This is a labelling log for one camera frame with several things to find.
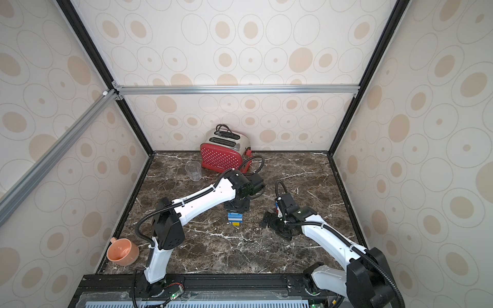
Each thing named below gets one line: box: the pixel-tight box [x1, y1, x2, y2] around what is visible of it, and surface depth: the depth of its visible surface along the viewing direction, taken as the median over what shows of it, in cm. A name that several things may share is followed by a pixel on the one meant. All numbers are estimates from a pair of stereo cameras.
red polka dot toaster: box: [200, 129, 251, 172], surface depth 102 cm
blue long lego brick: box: [227, 214, 244, 219], surface depth 85 cm
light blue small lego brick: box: [227, 211, 243, 219], surface depth 85 cm
